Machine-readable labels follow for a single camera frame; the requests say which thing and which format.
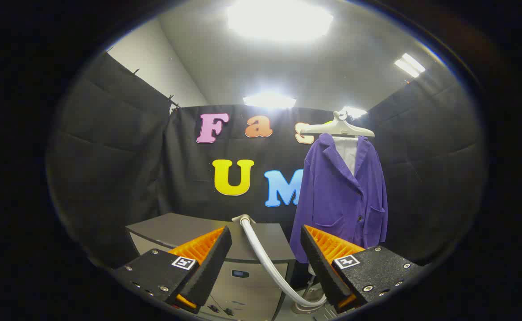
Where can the small ceiling light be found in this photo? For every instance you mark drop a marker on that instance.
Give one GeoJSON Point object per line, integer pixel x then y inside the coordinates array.
{"type": "Point", "coordinates": [355, 112]}

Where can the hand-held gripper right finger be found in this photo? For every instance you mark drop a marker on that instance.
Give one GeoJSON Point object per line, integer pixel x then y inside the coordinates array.
{"type": "Point", "coordinates": [321, 263]}

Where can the large ceiling light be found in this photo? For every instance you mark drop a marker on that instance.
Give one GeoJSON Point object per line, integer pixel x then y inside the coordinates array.
{"type": "Point", "coordinates": [279, 20]}

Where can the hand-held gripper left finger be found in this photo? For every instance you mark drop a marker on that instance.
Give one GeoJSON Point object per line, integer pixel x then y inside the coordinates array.
{"type": "Point", "coordinates": [212, 263]}

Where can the white clothes hanger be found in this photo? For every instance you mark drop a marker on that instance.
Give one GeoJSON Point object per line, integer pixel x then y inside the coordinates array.
{"type": "Point", "coordinates": [332, 128]}

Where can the grey steamer base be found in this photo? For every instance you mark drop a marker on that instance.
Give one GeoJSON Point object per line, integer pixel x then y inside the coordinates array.
{"type": "Point", "coordinates": [308, 295]}

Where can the twin-tube ceiling light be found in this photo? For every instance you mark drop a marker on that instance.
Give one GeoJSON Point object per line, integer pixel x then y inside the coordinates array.
{"type": "Point", "coordinates": [409, 65]}

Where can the black backdrop cloth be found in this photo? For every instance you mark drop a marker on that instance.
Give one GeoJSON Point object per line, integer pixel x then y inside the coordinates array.
{"type": "Point", "coordinates": [109, 156]}
{"type": "Point", "coordinates": [430, 178]}
{"type": "Point", "coordinates": [189, 178]}

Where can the long ceiling light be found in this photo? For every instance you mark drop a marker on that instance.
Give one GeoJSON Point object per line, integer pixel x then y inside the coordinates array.
{"type": "Point", "coordinates": [269, 100]}

